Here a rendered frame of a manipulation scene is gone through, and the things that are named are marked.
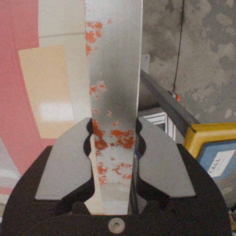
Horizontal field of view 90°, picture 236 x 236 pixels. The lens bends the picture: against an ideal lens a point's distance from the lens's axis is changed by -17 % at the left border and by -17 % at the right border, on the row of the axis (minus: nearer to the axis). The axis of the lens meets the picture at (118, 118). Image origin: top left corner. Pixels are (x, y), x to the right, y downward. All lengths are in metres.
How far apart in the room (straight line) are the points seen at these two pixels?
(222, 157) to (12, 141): 0.33
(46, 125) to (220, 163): 0.29
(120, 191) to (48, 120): 0.12
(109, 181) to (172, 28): 1.15
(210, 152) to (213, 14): 1.26
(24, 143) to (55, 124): 0.06
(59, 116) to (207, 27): 1.31
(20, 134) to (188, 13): 1.26
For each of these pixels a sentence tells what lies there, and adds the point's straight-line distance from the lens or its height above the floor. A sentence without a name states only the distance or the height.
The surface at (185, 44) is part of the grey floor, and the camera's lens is 1.26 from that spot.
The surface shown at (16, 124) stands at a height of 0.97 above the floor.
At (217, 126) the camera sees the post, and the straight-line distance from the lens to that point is 0.27.
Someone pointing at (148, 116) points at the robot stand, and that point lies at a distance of 1.05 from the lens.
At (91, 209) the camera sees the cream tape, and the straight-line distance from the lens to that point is 0.32.
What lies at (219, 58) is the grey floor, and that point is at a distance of 1.46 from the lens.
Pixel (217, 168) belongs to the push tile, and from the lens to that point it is 0.31.
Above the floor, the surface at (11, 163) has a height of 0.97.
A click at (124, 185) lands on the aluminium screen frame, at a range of 0.18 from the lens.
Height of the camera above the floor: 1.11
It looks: 61 degrees down
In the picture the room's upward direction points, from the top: 174 degrees clockwise
